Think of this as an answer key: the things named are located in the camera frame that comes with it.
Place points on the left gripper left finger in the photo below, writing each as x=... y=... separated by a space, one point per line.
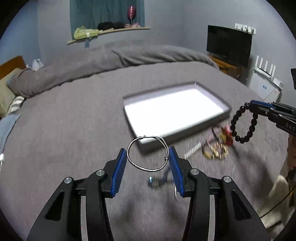
x=60 y=218

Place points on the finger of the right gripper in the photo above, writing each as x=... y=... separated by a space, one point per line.
x=256 y=112
x=254 y=104

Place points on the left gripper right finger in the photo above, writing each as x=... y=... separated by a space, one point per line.
x=235 y=218

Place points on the thin silver bangle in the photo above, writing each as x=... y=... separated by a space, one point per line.
x=146 y=154

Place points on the white air purifier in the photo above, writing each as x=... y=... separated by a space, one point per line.
x=263 y=86

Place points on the white wifi router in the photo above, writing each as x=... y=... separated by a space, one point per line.
x=267 y=70

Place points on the wooden tv stand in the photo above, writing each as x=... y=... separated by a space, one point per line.
x=228 y=67

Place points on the cream fluffy rug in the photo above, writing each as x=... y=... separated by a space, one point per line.
x=276 y=211

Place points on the black tv monitor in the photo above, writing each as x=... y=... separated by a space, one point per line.
x=231 y=44

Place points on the grey bed cover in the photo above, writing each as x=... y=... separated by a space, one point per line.
x=74 y=129

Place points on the grey shallow tray box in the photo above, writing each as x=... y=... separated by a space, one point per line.
x=173 y=112

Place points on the light blue blanket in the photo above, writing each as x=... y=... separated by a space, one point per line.
x=7 y=125

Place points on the striped pillow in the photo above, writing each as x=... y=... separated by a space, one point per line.
x=15 y=105

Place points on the olive green pillow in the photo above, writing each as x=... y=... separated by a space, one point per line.
x=7 y=96

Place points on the grey duvet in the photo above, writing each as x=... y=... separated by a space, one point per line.
x=112 y=56

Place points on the white plastic bag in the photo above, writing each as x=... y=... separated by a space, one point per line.
x=36 y=65

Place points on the wooden headboard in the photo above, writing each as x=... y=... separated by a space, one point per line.
x=10 y=65

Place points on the pink wine glass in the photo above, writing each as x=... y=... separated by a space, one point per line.
x=131 y=14

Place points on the black cloth on shelf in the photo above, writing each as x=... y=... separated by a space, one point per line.
x=110 y=25

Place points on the green cloth on shelf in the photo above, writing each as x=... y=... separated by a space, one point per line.
x=83 y=33

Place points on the teal curtain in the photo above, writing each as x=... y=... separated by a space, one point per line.
x=90 y=14

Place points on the white wall hook rack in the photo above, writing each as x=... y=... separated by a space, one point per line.
x=245 y=28

